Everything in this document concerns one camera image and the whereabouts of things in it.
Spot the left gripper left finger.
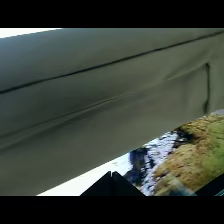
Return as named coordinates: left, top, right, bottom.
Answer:
left=80, top=171, right=113, bottom=197

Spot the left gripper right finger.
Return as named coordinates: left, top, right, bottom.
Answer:
left=111, top=171, right=146, bottom=197

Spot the grey-green garment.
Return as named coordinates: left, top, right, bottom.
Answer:
left=0, top=27, right=224, bottom=197

